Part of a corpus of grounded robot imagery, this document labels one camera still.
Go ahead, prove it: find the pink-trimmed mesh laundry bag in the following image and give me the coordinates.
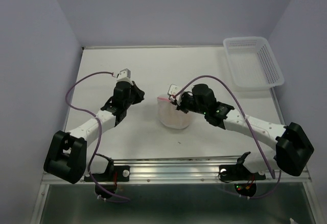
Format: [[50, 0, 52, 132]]
[[157, 95, 193, 130]]

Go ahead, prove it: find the beige bra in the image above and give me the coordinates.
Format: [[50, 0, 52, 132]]
[[158, 103, 189, 127]]

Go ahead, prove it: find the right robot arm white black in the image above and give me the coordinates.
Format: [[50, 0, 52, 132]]
[[168, 84, 314, 181]]

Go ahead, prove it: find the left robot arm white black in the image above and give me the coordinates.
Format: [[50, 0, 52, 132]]
[[43, 81, 145, 184]]

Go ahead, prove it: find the white plastic perforated basket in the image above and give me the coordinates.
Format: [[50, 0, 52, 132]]
[[223, 36, 285, 91]]

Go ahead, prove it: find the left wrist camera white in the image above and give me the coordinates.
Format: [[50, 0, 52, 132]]
[[115, 68, 132, 84]]

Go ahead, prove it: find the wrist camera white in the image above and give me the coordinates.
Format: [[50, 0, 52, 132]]
[[115, 68, 132, 84], [167, 84, 185, 105]]

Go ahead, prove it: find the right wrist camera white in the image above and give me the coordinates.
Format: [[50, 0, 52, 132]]
[[167, 84, 185, 105]]

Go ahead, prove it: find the aluminium rail frame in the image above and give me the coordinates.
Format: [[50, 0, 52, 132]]
[[30, 45, 317, 224]]

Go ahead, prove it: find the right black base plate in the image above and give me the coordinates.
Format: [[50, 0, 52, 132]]
[[218, 164, 266, 197]]

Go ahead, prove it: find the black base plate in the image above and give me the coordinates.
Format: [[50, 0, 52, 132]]
[[83, 165, 131, 201], [218, 164, 266, 197]]

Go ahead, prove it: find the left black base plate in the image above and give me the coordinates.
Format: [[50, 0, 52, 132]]
[[83, 165, 131, 201]]

